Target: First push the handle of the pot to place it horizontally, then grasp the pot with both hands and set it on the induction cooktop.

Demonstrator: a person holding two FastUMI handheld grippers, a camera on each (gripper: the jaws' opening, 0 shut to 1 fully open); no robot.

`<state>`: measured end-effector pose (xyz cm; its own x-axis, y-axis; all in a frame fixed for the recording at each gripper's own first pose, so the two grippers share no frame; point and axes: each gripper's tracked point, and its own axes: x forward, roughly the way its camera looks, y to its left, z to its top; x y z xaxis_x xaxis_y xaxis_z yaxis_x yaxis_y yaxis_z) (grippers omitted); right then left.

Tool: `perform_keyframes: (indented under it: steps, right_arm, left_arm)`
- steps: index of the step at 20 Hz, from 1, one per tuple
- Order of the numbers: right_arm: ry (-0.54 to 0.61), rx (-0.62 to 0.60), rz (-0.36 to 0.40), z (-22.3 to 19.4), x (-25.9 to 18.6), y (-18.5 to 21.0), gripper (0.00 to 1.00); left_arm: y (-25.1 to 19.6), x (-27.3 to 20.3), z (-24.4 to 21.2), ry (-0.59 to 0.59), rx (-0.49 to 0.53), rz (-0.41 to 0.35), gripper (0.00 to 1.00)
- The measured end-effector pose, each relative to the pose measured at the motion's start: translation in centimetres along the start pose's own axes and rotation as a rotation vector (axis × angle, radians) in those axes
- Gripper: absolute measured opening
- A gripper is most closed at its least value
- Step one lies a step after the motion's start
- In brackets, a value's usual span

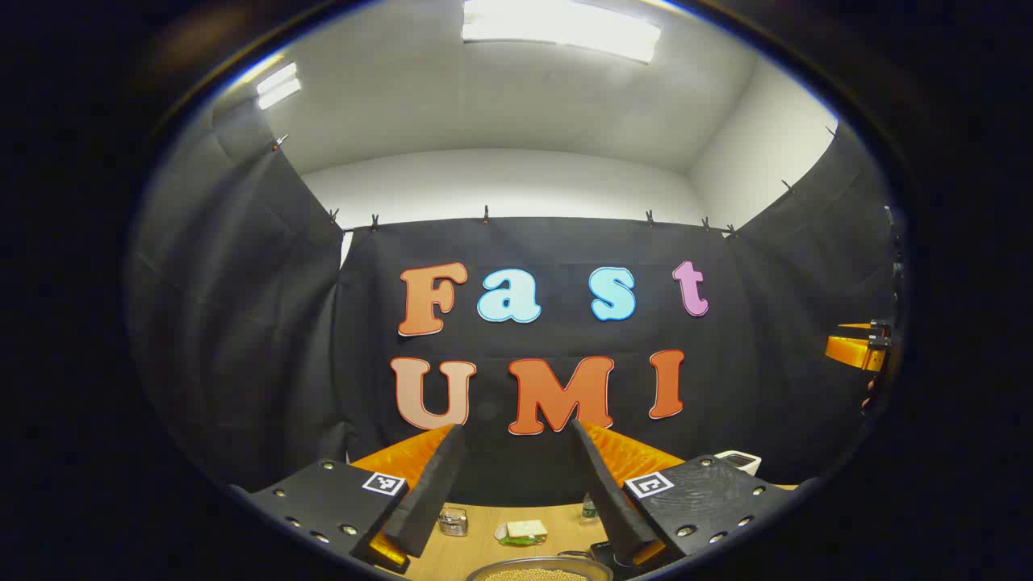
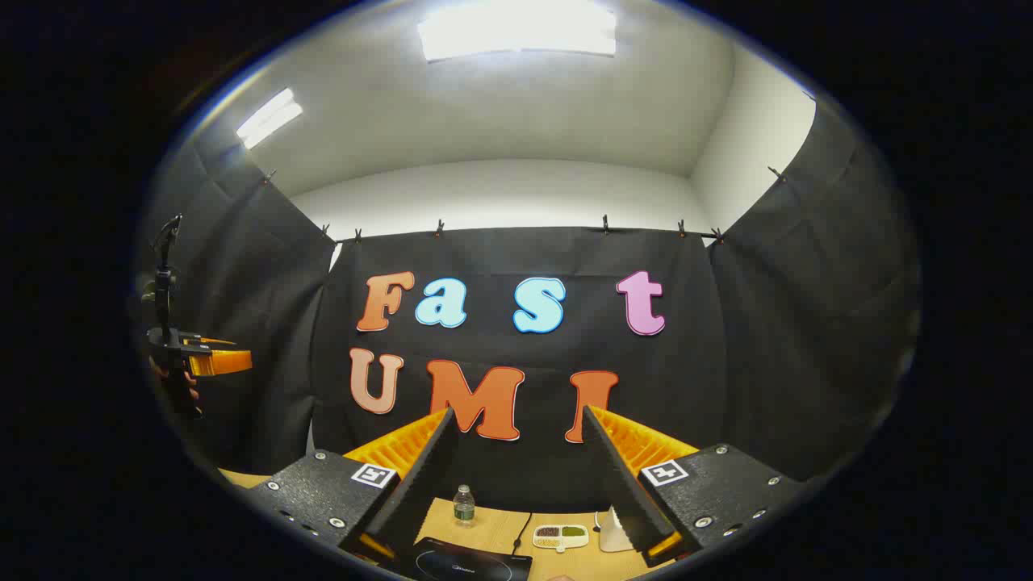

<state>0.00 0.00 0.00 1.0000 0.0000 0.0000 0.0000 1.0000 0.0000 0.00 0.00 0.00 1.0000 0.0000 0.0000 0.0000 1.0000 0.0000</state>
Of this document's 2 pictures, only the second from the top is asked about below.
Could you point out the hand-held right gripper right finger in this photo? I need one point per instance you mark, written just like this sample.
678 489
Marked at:
617 484

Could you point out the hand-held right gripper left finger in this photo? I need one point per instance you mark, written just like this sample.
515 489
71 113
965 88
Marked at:
420 484

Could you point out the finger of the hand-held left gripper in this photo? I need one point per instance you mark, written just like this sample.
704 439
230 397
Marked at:
214 342
226 361

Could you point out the black induction cooktop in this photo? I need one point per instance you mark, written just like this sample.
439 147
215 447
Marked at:
464 565

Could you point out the clear plastic water bottle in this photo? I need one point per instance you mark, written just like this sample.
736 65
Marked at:
464 508

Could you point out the white box appliance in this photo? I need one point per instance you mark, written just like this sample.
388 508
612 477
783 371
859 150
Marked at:
613 537

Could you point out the divided dish of beans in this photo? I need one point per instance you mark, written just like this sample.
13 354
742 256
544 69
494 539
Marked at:
561 537

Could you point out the black backdrop cloth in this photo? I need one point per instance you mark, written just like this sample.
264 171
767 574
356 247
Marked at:
726 363

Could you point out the small ceiling light panel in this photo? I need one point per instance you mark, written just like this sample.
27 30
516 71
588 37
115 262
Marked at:
269 119

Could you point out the row of black cloth clips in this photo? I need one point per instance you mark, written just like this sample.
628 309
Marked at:
440 227

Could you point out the large ceiling light panel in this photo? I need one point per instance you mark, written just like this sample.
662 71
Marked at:
516 31

